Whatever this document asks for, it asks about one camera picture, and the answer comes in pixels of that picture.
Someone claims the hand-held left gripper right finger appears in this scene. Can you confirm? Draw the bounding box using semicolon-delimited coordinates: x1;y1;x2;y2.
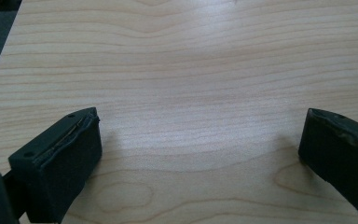
297;107;358;224

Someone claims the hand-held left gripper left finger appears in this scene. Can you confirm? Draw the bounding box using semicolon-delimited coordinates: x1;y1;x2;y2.
7;106;103;224

